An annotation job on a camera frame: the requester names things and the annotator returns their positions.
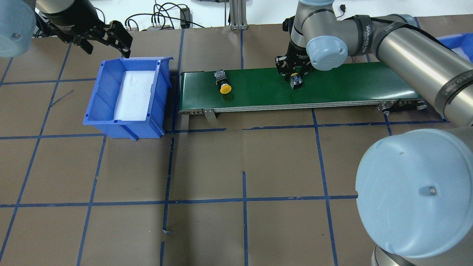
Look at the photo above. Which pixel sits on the blue right plastic bin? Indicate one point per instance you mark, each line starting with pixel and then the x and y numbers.
pixel 461 44

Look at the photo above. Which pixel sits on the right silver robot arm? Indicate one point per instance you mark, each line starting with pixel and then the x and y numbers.
pixel 414 187

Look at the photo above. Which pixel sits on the aluminium frame post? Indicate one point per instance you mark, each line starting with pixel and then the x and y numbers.
pixel 237 14

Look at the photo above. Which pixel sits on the blue left plastic bin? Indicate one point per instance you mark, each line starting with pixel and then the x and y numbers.
pixel 101 107

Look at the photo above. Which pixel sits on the yellow push button switch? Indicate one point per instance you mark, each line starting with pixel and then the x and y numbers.
pixel 222 82

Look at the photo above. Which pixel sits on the blue plastic bin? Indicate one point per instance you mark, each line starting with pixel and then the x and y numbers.
pixel 461 44
pixel 101 107

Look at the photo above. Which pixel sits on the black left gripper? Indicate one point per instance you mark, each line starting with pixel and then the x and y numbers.
pixel 68 23

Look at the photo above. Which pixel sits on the white foam pad left bin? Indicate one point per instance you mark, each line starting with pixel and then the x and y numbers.
pixel 134 95

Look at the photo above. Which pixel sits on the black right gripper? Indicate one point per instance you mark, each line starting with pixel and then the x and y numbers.
pixel 298 55

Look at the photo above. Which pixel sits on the black power adapter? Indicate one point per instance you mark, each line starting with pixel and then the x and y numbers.
pixel 185 18

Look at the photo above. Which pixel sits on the green conveyor belt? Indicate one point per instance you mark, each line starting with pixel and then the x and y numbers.
pixel 265 89

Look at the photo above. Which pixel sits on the red push button switch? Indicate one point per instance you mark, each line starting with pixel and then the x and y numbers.
pixel 295 81

